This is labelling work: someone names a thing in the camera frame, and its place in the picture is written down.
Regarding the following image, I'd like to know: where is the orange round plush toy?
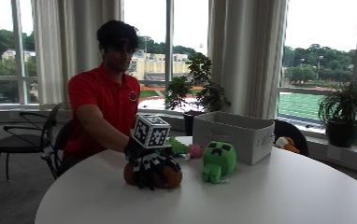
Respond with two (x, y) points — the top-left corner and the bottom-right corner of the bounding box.
(122, 161), (183, 190)

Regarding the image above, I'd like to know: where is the light green plush toy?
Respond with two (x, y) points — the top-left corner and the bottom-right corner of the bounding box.
(165, 136), (191, 157)

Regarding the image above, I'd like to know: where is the pink small plush toy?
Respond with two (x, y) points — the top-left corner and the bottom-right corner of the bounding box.
(187, 143), (205, 159)

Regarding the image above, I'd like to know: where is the white marker cube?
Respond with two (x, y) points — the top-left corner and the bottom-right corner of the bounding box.
(130, 113), (173, 149)

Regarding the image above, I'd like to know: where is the green blocky plush toy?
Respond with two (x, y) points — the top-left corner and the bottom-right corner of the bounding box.
(199, 141), (237, 185)

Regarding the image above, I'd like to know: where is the white fabric storage bin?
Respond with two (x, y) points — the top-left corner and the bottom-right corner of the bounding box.
(191, 111), (275, 166)

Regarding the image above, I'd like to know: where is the black office chair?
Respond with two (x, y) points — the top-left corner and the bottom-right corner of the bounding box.
(39, 119), (77, 181)

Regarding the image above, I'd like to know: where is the the person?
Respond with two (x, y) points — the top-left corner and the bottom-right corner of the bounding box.
(55, 20), (142, 177)

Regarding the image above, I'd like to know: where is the tall leafy potted plant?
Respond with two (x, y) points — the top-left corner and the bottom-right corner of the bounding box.
(163, 51), (233, 136)

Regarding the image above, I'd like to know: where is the black chair with armrests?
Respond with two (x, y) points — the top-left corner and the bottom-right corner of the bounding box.
(0, 102), (65, 206)

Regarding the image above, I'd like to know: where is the orange and white plush toy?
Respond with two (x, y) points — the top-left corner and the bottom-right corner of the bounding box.
(273, 136), (301, 154)

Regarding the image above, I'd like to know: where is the black round-backed chair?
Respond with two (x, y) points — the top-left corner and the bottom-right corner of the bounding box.
(271, 119), (310, 158)

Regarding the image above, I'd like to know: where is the white curtain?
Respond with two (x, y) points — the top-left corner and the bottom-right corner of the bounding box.
(207, 0), (290, 120)
(30, 0), (125, 110)

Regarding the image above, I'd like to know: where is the bushy potted plant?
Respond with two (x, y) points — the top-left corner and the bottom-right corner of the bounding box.
(316, 81), (357, 148)

